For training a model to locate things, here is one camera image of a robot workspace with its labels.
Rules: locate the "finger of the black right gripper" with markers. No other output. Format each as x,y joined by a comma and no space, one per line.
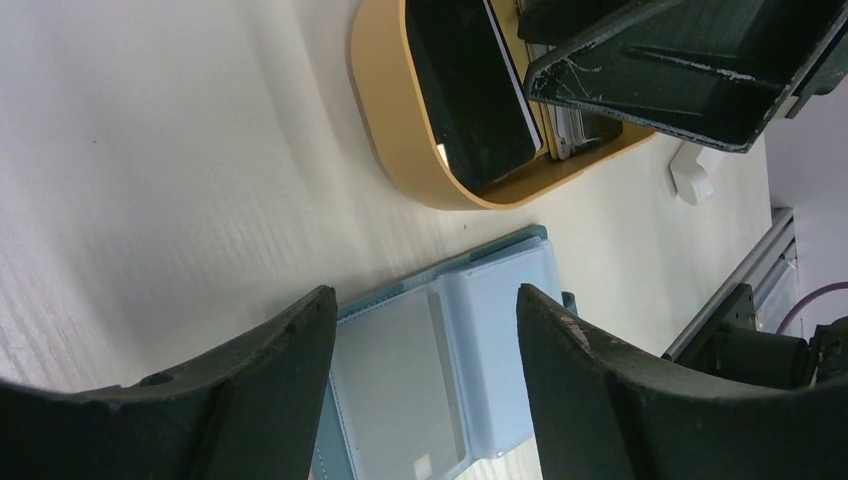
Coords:
550,22
713,73

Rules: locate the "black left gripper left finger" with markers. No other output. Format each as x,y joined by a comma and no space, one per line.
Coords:
247,409

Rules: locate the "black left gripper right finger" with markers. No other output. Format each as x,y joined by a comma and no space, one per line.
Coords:
734,403

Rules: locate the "dark grey credit card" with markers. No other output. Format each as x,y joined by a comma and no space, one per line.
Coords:
480,118

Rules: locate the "blue card holder wallet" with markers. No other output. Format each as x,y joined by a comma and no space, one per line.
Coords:
478,294

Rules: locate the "white credit card stack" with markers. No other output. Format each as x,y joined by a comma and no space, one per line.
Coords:
575,131

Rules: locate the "yellow oval card tray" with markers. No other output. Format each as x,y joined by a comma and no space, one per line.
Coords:
395,113

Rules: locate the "white clothes rack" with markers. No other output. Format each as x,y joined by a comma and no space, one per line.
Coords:
692,169

